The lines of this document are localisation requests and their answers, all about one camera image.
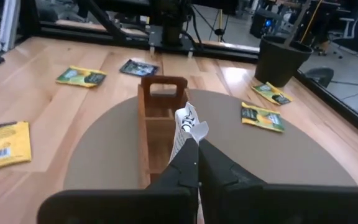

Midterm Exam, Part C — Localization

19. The dark blue blackcurrant tea packet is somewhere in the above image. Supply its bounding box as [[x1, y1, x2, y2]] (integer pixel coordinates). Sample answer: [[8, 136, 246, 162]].
[[119, 58, 160, 78]]

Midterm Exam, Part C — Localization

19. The yellow lemon tea packet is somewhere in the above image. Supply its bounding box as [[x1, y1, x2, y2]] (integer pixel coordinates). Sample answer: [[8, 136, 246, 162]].
[[0, 121, 32, 174], [55, 65, 108, 88], [240, 101, 286, 133], [251, 82, 293, 106]]

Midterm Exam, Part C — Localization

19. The black plant pot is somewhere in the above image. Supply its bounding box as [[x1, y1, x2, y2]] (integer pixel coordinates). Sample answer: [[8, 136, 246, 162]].
[[254, 35, 314, 88]]

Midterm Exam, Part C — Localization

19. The white orange tea packet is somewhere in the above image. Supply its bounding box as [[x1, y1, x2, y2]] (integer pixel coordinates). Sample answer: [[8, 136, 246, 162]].
[[168, 101, 209, 164]]

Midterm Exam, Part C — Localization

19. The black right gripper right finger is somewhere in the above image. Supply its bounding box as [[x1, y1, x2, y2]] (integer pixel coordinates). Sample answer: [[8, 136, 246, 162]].
[[198, 139, 358, 224]]

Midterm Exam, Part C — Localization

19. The black tripod stand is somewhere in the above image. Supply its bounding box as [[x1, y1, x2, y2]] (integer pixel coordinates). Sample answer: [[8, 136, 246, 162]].
[[194, 4, 231, 43]]

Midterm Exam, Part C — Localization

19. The wooden tea organizer box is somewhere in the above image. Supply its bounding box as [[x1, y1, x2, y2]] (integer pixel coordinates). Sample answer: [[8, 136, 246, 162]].
[[137, 75, 190, 189]]

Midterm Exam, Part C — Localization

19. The silver aluminium profile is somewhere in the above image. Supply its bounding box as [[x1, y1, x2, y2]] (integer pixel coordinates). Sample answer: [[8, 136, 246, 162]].
[[0, 0, 22, 53]]

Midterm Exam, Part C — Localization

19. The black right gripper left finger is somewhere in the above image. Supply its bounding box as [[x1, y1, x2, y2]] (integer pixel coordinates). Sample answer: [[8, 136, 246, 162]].
[[37, 138, 200, 224]]

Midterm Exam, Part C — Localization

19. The yellow cable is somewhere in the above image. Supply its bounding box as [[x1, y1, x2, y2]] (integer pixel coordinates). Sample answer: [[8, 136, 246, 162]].
[[300, 0, 323, 44]]

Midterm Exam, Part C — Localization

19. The black aluminium table frame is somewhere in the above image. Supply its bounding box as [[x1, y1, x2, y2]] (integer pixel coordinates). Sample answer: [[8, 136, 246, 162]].
[[20, 0, 358, 146]]

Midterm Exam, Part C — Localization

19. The black computer tower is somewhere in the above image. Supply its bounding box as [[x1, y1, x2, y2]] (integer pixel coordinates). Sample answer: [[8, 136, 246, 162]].
[[249, 8, 280, 40]]

